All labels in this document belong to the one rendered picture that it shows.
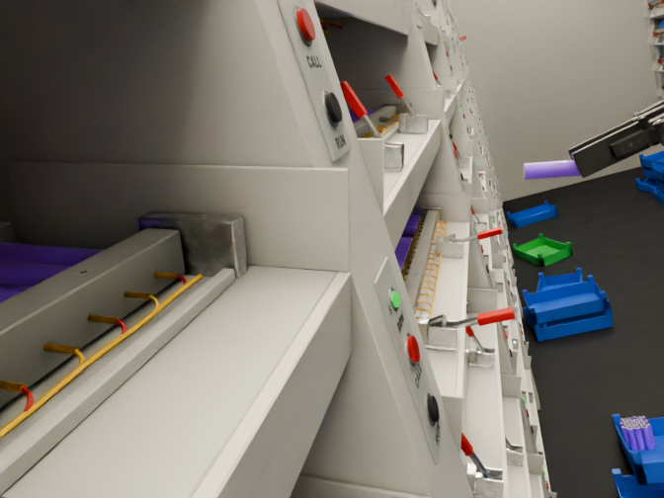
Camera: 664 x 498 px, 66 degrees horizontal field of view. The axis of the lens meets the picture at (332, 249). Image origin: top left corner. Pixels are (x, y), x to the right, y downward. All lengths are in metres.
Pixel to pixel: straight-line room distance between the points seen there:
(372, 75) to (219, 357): 0.79
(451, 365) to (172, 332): 0.36
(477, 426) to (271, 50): 0.60
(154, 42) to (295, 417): 0.18
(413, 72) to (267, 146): 0.70
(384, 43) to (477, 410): 0.60
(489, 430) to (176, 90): 0.60
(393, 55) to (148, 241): 0.75
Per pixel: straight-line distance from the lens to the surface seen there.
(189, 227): 0.25
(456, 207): 0.95
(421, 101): 0.93
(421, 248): 0.74
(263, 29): 0.24
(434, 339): 0.54
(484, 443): 0.72
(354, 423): 0.29
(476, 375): 0.84
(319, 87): 0.28
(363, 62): 0.94
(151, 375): 0.18
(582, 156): 0.62
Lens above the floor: 1.20
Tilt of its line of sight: 14 degrees down
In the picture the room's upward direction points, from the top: 20 degrees counter-clockwise
